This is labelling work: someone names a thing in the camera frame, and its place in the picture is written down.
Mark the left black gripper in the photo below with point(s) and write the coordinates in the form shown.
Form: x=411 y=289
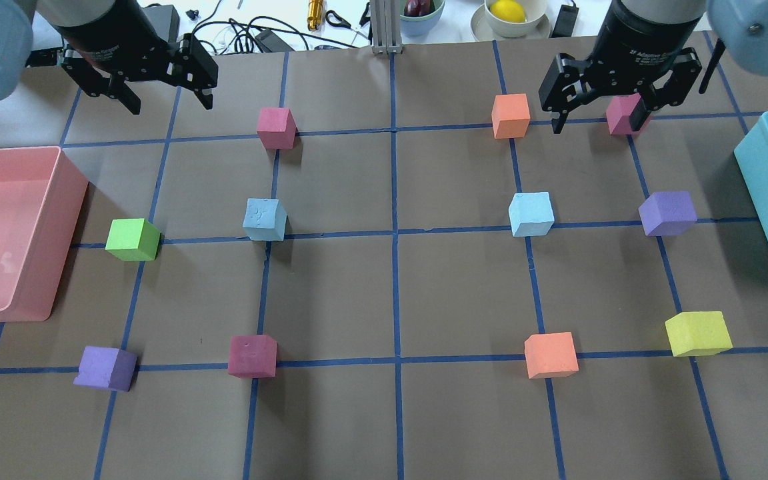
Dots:
x=109 y=34

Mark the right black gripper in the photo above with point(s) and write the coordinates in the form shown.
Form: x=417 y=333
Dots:
x=644 y=36

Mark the light blue block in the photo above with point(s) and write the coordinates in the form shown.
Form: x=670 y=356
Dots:
x=531 y=214
x=265 y=220

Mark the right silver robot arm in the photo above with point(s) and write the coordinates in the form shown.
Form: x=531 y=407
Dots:
x=740 y=27

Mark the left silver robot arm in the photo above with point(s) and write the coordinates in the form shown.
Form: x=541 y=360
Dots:
x=16 y=43

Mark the pink block far right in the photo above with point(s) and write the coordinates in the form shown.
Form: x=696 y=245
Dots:
x=619 y=114

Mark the black power adapter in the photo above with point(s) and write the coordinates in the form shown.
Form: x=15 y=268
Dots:
x=566 y=21

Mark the white bowl with lemon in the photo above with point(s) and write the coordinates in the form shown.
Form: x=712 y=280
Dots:
x=486 y=27

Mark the orange block far right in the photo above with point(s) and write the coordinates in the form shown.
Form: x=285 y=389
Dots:
x=510 y=116

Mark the orange block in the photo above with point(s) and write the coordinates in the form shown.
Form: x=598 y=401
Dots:
x=550 y=355
x=510 y=116

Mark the purple block right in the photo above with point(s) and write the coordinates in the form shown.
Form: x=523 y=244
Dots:
x=667 y=213

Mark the purple block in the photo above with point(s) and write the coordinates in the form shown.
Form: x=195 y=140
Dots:
x=667 y=213
x=106 y=368

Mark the yellow lemon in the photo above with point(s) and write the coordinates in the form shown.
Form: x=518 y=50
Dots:
x=509 y=11

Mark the pink block far left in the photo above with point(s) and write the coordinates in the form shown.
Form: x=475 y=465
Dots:
x=276 y=128

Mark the green block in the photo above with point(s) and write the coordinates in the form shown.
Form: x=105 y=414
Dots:
x=133 y=240

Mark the brass cylinder tool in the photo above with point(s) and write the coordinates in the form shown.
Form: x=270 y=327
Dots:
x=315 y=14

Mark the pink plastic bin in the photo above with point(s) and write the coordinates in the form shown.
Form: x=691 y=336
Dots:
x=41 y=194

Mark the green bowl with fruit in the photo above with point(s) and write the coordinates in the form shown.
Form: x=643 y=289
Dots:
x=417 y=18

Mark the yellow block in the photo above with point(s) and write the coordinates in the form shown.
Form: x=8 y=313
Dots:
x=698 y=334

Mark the orange block near right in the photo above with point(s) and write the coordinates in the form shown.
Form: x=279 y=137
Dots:
x=550 y=355

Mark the purple block near left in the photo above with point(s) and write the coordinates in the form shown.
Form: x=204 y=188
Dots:
x=106 y=368

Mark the dark pink block near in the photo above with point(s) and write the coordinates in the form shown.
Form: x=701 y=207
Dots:
x=253 y=357

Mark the aluminium frame post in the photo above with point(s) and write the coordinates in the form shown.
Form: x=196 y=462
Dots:
x=386 y=27

